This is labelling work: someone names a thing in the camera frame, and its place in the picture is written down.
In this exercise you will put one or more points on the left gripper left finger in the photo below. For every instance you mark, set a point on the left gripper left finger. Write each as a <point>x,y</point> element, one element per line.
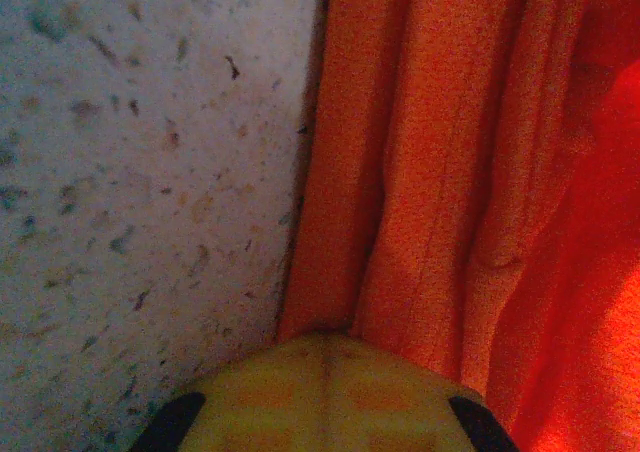
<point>265,412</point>

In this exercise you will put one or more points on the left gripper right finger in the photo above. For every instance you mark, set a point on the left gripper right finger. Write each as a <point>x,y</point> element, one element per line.
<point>390,412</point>

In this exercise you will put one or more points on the orange t-shirt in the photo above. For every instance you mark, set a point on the orange t-shirt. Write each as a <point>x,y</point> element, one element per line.
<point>475,172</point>

